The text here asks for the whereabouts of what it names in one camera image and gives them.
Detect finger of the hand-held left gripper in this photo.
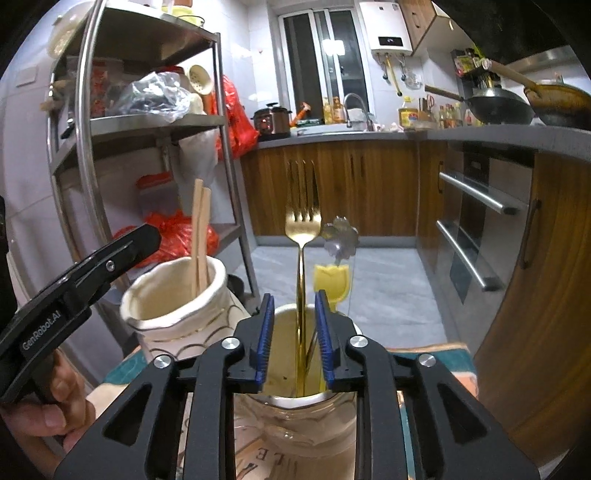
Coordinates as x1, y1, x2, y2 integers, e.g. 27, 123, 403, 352
62, 224, 162, 301

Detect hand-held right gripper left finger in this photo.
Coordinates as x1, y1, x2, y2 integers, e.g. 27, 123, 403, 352
54, 293, 276, 480

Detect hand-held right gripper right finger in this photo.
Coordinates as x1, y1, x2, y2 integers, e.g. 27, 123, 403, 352
315, 290, 540, 480

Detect yellow tulip-shaped spoon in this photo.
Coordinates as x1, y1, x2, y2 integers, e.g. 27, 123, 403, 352
307, 264, 354, 370

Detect wooden chopstick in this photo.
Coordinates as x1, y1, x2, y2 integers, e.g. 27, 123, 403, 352
191, 178, 205, 298

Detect white floral ceramic utensil holder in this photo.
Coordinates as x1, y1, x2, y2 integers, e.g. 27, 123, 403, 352
120, 256, 364, 462

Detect gold fork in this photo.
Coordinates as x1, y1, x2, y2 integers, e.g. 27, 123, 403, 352
284, 159, 322, 398

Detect silver flower-shaped spoon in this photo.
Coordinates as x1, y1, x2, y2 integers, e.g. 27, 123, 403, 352
322, 216, 361, 271

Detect person's left hand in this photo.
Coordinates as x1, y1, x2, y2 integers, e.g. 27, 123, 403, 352
0, 348, 96, 446

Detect crumpled red plastic bag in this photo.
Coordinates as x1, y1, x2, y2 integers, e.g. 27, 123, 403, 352
113, 210, 221, 260

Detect white plastic bag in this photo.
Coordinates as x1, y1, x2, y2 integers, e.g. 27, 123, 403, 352
178, 129, 221, 209

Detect teal and cream printed tablecloth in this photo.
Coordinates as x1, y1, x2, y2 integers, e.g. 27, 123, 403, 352
85, 342, 481, 480

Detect clear plastic bag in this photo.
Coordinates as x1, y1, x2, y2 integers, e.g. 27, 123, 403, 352
108, 71, 193, 124

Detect hanging red plastic bag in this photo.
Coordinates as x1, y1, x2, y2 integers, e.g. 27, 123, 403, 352
216, 75, 260, 161

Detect stainless steel shelf rack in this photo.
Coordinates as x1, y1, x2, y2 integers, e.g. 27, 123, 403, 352
44, 0, 262, 324

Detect wooden base cabinets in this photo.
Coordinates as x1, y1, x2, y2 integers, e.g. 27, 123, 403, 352
240, 138, 591, 468

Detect beige slotted ladle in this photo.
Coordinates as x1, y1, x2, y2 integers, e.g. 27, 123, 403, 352
188, 65, 216, 99

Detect dark red pressure cooker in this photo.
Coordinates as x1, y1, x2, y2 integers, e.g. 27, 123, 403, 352
252, 102, 293, 140

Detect stainless built-in oven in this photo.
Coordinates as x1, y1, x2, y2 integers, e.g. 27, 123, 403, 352
436, 141, 539, 306

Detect orange drink bottles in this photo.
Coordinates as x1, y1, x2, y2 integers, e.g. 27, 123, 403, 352
322, 96, 346, 125

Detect yellow cooking oil bottle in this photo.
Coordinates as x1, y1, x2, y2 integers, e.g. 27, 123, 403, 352
398, 96, 419, 129

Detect chrome sink faucet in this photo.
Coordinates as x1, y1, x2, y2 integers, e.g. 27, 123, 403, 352
344, 93, 378, 133

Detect condiment bottles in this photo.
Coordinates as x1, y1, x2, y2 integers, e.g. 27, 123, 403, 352
438, 102, 476, 129

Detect grey kitchen countertop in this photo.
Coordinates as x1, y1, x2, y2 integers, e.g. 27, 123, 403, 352
256, 124, 591, 163

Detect kitchen window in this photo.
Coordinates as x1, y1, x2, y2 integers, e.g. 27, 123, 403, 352
277, 7, 371, 126

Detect black wok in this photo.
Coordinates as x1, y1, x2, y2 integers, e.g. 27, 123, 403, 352
425, 84, 537, 126

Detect white water heater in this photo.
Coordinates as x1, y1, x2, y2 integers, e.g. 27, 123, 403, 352
359, 1, 414, 54

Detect brown frying pan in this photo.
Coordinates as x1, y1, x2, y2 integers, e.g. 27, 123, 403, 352
489, 60, 591, 128

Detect black range hood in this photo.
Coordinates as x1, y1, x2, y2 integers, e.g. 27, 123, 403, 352
434, 0, 591, 68

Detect wooden wall cabinet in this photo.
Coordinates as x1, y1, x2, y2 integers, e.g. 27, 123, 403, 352
399, 0, 451, 54

